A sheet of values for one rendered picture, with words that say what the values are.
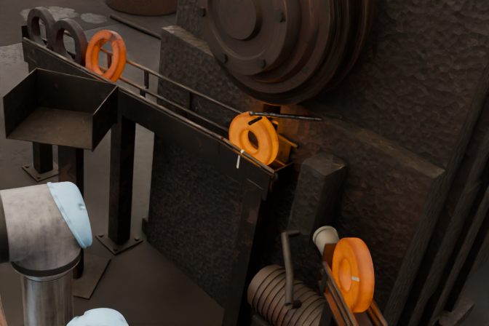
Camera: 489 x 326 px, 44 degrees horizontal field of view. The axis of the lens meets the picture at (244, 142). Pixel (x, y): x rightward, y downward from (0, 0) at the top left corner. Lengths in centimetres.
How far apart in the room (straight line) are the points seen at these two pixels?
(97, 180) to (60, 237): 167
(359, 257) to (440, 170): 31
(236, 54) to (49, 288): 67
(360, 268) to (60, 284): 57
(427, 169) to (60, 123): 108
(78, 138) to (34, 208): 83
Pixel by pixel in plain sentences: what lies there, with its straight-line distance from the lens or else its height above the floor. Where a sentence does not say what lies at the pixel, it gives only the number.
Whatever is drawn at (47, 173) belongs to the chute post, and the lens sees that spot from 271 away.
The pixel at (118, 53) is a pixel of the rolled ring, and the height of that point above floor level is 73.
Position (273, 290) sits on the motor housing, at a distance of 152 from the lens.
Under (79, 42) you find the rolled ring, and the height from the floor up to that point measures 70.
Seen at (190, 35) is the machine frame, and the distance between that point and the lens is 187.
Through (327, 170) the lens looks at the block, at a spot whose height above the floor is 80.
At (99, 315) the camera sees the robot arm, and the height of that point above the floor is 104.
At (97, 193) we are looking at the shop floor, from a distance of 260.
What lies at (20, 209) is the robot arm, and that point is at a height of 95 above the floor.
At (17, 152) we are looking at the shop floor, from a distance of 287.
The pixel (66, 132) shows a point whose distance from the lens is 186.
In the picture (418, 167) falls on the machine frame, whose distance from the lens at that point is 143.
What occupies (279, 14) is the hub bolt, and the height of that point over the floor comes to 116.
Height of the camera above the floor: 158
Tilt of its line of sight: 31 degrees down
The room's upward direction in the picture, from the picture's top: 9 degrees clockwise
